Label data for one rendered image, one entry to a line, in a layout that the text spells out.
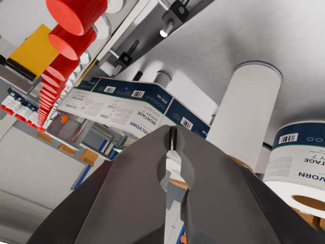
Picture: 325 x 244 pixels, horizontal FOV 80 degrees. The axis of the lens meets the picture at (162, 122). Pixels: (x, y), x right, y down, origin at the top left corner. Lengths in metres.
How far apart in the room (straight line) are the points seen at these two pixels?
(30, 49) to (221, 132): 0.27
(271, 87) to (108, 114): 0.38
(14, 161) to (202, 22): 7.69
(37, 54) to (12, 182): 7.76
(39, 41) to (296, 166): 0.47
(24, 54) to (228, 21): 0.29
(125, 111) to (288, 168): 0.38
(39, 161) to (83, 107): 7.31
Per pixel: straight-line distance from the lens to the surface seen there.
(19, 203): 8.14
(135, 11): 0.39
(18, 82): 0.24
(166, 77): 0.52
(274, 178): 0.49
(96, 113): 0.56
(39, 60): 0.25
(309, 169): 0.47
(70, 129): 0.71
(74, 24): 0.18
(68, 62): 0.31
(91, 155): 5.91
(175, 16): 0.34
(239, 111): 0.34
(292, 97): 0.47
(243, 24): 0.37
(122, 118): 0.49
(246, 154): 0.31
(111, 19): 0.24
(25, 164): 7.89
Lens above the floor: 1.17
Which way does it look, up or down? 21 degrees down
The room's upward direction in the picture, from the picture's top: 152 degrees counter-clockwise
